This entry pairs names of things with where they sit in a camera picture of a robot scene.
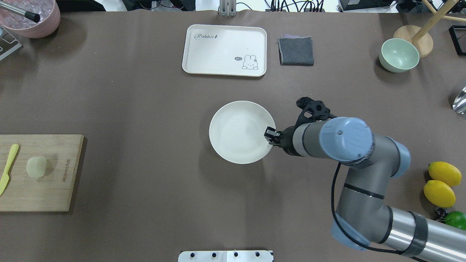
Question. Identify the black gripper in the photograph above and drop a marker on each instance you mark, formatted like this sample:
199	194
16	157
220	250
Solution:
286	140

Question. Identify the cream round plate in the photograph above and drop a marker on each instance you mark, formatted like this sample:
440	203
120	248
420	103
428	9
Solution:
237	129

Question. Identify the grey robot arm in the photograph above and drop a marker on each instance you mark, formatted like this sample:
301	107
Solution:
366	163

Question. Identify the cream rabbit tray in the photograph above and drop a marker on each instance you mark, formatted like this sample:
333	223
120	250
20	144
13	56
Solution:
225	50

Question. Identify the grey folded cloth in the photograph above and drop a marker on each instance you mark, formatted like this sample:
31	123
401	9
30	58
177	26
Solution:
296	50

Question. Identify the light green bowl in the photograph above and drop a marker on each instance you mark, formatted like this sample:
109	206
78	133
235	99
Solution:
398	55

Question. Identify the upper yellow lemon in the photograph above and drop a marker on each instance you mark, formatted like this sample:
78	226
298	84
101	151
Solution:
445	172

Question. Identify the yellow lemon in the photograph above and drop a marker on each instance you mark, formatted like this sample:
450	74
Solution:
445	172
439	194

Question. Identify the lower yellow lemon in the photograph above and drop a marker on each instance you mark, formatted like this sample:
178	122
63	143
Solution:
439	194

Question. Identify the wooden stand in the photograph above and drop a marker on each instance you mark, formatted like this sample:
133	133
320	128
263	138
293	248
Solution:
419	37

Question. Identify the dark grapes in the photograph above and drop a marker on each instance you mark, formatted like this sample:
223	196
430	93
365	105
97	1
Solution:
440	214

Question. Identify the shiny metal object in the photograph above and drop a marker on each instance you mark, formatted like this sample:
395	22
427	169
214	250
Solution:
459	103

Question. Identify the green lime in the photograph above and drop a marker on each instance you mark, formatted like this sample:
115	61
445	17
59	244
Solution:
456	219

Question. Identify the wooden cutting board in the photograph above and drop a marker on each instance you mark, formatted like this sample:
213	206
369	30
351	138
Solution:
53	191

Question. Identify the yellow plastic knife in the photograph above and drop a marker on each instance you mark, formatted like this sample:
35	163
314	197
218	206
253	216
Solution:
10	159

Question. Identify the metal camera post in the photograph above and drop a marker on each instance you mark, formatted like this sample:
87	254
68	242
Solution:
227	8

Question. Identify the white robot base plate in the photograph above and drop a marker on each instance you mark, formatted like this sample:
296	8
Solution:
226	256

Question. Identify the black frame box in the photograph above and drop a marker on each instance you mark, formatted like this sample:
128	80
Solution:
458	37

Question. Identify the metal black-tipped tongs handle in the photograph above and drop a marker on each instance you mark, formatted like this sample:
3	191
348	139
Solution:
20	11

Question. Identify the grey metal bracket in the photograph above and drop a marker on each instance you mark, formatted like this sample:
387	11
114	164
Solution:
8	43

